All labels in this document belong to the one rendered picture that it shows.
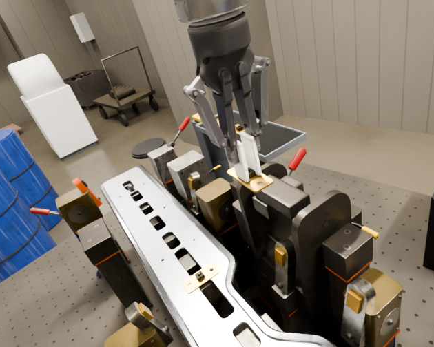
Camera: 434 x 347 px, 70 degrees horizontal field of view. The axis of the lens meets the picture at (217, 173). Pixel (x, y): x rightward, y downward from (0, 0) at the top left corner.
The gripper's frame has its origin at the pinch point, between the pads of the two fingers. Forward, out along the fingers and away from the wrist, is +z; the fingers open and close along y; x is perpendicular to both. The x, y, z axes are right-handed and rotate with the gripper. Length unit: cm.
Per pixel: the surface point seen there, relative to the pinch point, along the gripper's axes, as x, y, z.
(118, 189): -68, 17, 34
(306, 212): 6.8, -5.3, 10.9
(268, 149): -19.6, -18.2, 15.1
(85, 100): -641, -28, 138
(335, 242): 10.1, -8.3, 17.7
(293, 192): 1.0, -7.7, 11.4
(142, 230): -38, 17, 32
